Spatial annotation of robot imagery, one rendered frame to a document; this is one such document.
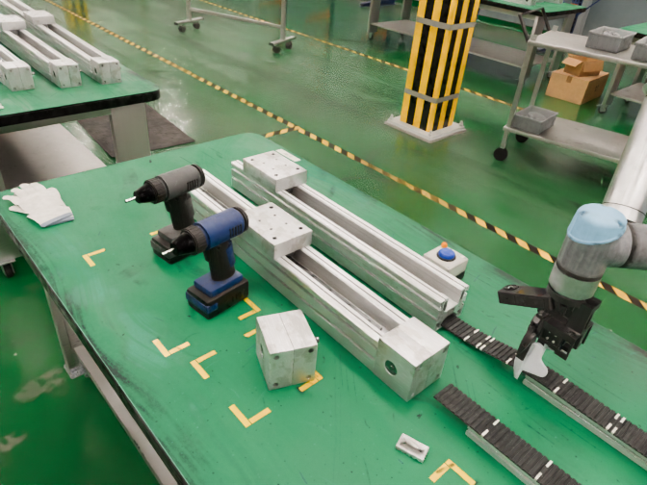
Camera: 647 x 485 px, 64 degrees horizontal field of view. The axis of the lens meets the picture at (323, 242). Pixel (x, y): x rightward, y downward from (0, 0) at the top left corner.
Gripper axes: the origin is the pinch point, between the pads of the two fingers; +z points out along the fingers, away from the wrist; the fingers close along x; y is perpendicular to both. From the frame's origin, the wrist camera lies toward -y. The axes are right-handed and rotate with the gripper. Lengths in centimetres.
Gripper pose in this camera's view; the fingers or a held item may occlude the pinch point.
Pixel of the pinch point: (526, 362)
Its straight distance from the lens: 112.3
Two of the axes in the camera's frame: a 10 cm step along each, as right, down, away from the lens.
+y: 6.5, 4.6, -6.0
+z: -0.7, 8.3, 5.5
